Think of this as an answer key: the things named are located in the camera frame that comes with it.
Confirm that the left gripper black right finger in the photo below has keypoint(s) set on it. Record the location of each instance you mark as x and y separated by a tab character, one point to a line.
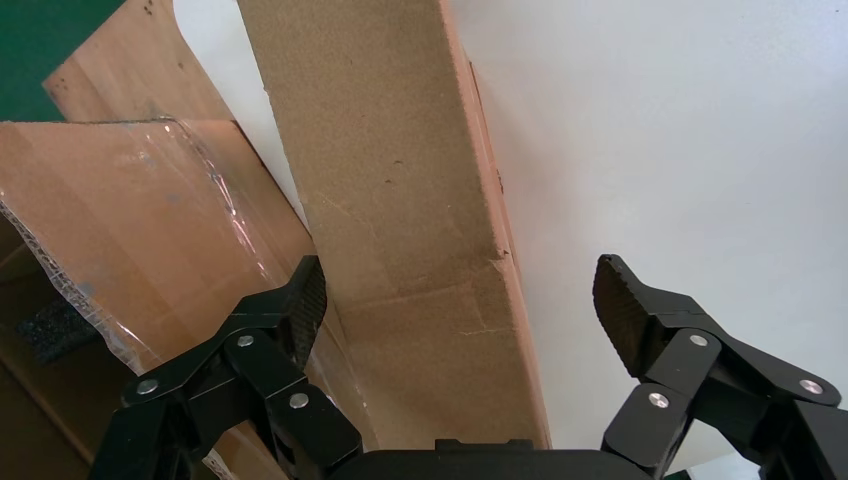
689	371

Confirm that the large open cardboard box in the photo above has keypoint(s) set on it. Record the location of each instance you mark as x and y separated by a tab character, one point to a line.
132	218

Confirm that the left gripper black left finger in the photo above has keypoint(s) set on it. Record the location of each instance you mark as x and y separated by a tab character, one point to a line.
265	371

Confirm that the black foam insert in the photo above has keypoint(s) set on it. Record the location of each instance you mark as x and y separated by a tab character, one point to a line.
56	331

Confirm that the small cardboard box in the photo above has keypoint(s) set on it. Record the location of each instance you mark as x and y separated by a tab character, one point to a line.
384	166

